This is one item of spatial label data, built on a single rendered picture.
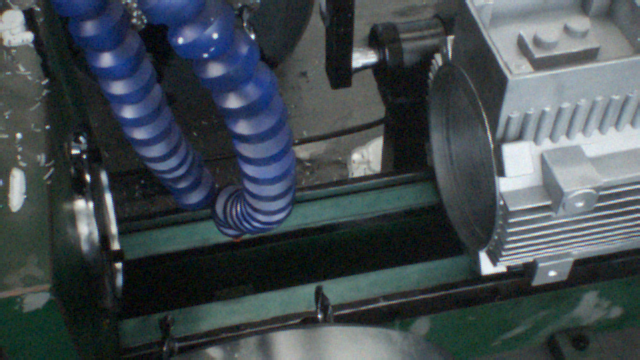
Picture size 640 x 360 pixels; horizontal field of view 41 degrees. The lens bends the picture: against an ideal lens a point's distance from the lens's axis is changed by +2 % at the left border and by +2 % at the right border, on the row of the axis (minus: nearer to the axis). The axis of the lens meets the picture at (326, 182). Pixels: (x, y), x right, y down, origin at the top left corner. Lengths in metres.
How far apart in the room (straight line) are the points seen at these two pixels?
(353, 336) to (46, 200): 0.20
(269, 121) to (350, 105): 0.76
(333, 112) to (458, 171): 0.30
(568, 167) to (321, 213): 0.25
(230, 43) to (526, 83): 0.35
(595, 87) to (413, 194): 0.24
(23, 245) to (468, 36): 0.34
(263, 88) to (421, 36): 0.50
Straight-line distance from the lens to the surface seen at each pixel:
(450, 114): 0.77
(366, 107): 1.05
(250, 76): 0.28
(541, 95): 0.61
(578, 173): 0.63
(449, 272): 0.75
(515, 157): 0.62
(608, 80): 0.63
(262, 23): 0.83
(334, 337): 0.43
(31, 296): 0.49
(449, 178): 0.78
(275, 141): 0.31
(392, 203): 0.79
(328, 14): 0.73
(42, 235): 0.51
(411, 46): 0.77
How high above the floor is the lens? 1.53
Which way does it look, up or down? 49 degrees down
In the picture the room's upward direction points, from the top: straight up
